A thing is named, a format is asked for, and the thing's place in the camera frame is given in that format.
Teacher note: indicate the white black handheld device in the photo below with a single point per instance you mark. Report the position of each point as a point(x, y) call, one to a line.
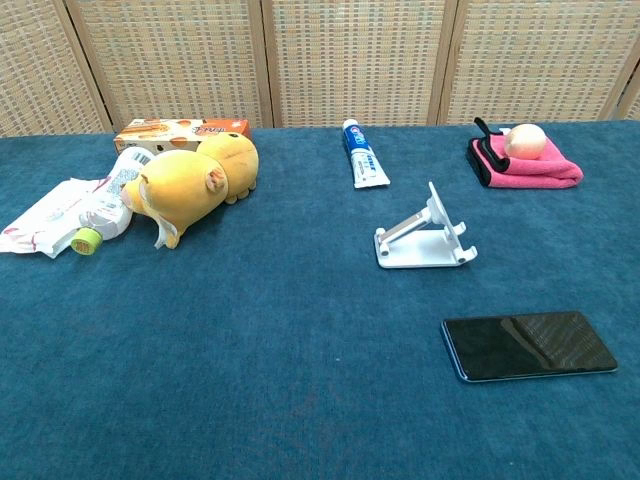
point(525, 345)

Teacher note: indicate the blue white toothpaste tube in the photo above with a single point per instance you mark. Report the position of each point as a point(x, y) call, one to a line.
point(365, 165)

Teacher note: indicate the white folding phone stand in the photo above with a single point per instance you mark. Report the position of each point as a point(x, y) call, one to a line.
point(415, 255)

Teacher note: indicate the blue table cloth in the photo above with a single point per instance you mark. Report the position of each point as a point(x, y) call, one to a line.
point(250, 350)

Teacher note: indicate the yellow plush chick toy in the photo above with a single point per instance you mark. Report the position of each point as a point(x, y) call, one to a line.
point(185, 190)

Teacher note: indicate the woven bamboo folding screen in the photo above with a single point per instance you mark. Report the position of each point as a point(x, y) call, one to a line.
point(350, 60)

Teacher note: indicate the orange snack box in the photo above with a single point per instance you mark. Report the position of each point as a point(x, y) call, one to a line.
point(150, 131)

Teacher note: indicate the clear bottle green cap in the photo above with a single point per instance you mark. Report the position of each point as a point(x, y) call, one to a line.
point(116, 181)

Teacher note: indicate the pink folded towel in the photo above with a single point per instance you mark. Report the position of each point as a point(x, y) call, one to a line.
point(535, 170)

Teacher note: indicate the pale round onion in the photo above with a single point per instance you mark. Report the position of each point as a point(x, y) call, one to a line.
point(525, 141)

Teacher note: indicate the white tissue pack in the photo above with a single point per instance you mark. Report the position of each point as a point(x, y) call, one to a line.
point(45, 215)

